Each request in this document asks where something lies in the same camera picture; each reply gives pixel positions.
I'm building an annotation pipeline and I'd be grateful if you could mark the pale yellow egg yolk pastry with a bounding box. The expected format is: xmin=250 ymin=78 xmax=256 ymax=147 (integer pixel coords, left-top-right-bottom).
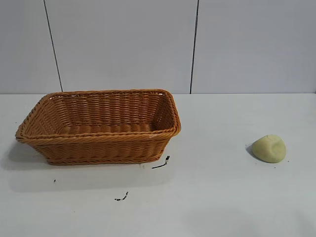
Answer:
xmin=251 ymin=134 xmax=287 ymax=163

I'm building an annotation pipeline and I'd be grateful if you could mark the brown woven wicker basket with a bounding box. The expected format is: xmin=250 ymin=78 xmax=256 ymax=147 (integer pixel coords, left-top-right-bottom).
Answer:
xmin=15 ymin=88 xmax=182 ymax=166

